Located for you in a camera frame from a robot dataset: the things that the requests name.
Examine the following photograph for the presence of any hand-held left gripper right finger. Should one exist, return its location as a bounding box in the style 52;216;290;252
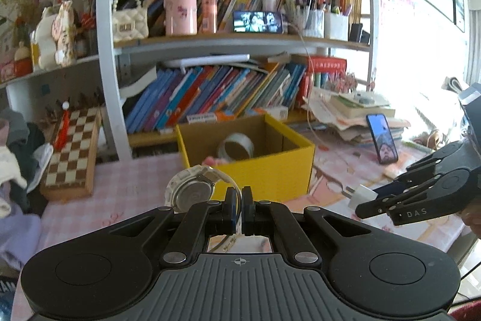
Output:
242;186;376;266

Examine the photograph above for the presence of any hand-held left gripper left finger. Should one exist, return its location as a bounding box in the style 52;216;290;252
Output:
107;187;243;268

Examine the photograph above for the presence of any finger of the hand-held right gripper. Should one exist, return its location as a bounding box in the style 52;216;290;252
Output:
375;140;481;199
355;168;481;228

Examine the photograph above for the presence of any white charger plug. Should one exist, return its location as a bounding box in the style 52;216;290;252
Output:
343;184;378;211

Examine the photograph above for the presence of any yellow cardboard box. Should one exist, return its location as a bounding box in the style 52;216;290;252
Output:
175;113;316;204

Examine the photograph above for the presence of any white wristwatch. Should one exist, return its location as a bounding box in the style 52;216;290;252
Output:
164;164;242;231

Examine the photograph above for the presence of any smartphone on stand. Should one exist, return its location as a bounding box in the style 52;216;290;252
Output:
366;113;399;165

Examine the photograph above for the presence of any clear tape roll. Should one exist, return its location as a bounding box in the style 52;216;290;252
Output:
217;132;256;161

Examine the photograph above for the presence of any stack of books and papers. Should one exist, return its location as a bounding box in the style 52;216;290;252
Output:
303;87;413;146

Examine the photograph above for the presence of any pink checked tablecloth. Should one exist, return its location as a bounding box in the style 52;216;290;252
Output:
35;138;468;261

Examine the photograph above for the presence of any row of leaning blue books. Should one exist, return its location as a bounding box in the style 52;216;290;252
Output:
125;62;309;136

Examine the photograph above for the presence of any red box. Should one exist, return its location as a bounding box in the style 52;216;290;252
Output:
307;57;348;74

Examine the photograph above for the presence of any white pen holder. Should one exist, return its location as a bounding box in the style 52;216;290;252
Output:
323;11;350;42

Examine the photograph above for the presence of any wooden chessboard box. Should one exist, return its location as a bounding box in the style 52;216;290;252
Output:
39;106;103;202

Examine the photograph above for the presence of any clear pen holder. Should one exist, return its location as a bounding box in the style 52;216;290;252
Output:
302;8;325;38

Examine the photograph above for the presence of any white wooden bookshelf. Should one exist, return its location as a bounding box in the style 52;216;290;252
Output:
0;0;379;162

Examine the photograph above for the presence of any smartphone showing video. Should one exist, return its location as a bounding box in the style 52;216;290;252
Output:
232;10;283;34

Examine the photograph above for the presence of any red tassel ornament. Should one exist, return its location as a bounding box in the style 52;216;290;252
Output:
54;100;73;150

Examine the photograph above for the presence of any pink bottle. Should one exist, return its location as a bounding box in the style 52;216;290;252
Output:
201;0;219;34

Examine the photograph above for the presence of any pink floral tumbler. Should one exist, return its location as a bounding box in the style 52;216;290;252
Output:
164;0;198;36

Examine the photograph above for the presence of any white quilted pearl handbag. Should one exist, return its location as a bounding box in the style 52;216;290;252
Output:
111;0;149;43

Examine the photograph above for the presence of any pile of clothes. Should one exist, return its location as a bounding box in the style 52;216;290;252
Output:
0;106;54;271

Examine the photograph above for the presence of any white cat plush toy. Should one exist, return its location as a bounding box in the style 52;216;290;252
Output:
33;0;78;71

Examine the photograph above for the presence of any dried flower bouquet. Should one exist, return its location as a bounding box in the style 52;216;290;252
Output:
0;0;43;54

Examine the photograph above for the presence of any small framed wall picture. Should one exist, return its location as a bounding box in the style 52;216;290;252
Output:
451;0;467;33

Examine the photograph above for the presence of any white charging cable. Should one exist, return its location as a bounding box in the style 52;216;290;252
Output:
286;22;339;150

